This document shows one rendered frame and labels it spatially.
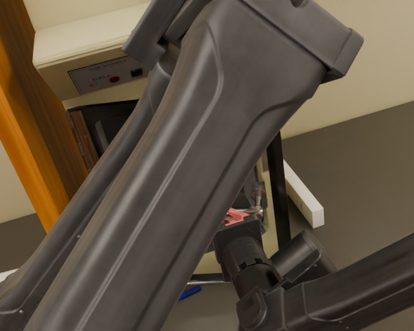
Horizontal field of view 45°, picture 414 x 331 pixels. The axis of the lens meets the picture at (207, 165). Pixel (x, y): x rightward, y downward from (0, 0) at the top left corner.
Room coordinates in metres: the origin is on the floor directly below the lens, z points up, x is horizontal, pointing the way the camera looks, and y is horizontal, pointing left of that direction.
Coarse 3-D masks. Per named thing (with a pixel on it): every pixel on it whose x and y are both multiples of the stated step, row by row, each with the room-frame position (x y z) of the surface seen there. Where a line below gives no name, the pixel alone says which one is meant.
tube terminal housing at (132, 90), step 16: (32, 0) 0.68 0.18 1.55; (48, 0) 0.69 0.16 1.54; (64, 0) 0.69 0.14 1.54; (80, 0) 0.69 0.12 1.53; (96, 0) 0.69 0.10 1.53; (112, 0) 0.70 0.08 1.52; (128, 0) 0.70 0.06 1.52; (144, 0) 0.70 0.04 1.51; (32, 16) 0.68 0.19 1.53; (48, 16) 0.69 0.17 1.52; (64, 16) 0.69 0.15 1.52; (80, 16) 0.69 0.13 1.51; (144, 80) 0.70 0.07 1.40; (80, 96) 0.69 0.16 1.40; (96, 96) 0.69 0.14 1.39; (112, 96) 0.69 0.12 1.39; (128, 96) 0.70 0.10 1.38
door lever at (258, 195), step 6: (252, 192) 0.61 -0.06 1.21; (258, 192) 0.61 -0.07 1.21; (264, 192) 0.61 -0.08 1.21; (252, 198) 0.62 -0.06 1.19; (258, 198) 0.60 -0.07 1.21; (264, 198) 0.61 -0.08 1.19; (258, 204) 0.59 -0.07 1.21; (240, 210) 0.58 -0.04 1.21; (246, 210) 0.57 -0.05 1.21; (252, 210) 0.57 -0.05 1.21; (258, 210) 0.57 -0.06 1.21; (228, 216) 0.58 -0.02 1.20; (258, 216) 0.56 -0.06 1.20
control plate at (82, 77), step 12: (108, 60) 0.60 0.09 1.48; (120, 60) 0.61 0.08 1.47; (132, 60) 0.62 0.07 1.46; (72, 72) 0.60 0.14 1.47; (84, 72) 0.61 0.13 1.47; (96, 72) 0.62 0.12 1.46; (108, 72) 0.63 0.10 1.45; (120, 72) 0.63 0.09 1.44; (144, 72) 0.65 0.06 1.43; (84, 84) 0.63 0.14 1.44; (108, 84) 0.65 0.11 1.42
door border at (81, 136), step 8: (72, 112) 0.67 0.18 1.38; (80, 112) 0.67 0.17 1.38; (80, 120) 0.67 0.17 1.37; (72, 128) 0.67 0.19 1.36; (80, 128) 0.67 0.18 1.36; (80, 136) 0.67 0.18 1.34; (88, 136) 0.67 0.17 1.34; (88, 144) 0.67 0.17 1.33; (88, 152) 0.67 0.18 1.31; (96, 152) 0.67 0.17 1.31; (88, 160) 0.67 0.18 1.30; (96, 160) 0.67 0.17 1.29; (88, 168) 0.67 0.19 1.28
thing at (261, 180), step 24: (96, 120) 0.66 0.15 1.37; (120, 120) 0.66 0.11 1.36; (96, 144) 0.67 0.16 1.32; (264, 168) 0.61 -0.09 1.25; (240, 192) 0.62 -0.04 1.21; (264, 216) 0.62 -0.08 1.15; (288, 216) 0.61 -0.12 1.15; (264, 240) 0.62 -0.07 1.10; (288, 240) 0.61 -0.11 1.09; (216, 264) 0.64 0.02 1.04
